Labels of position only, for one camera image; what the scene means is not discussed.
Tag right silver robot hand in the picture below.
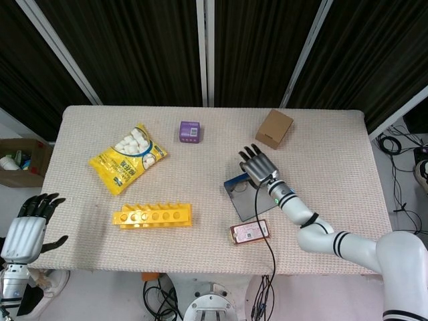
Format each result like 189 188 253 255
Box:
238 143 281 186

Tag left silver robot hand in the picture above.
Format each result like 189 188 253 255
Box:
0 193 70 264

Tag blue glasses case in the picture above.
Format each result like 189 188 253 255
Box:
223 172 280 222

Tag brown cardboard box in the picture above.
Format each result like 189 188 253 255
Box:
255 108 294 150

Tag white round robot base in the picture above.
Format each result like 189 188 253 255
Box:
183 282 240 321

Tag cardboard box with items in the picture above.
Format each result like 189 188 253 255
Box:
0 138 54 188

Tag white sneaker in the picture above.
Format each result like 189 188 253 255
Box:
42 270 70 299

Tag person leg black trousers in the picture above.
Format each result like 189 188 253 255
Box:
16 286 45 318

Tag pink-red packet box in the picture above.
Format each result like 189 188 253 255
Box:
229 219 271 247

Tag beige woven table cloth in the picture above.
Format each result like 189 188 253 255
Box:
28 105 394 276

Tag small purple box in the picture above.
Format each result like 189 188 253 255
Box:
178 120 204 144

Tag yellow test tube rack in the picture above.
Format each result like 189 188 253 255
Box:
112 202 194 230

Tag yellow marshmallow bag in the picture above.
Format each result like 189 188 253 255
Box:
88 122 168 197

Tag white black shoe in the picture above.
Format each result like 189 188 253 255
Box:
413 159 428 194

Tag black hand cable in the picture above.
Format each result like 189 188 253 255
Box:
250 182 278 321

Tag white partition post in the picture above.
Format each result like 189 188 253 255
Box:
15 0 103 106
195 0 215 108
367 85 428 141
279 0 335 108

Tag tangled black cables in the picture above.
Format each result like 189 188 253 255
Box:
376 125 428 241

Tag black floor cable bundle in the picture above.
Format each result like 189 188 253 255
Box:
142 279 183 321

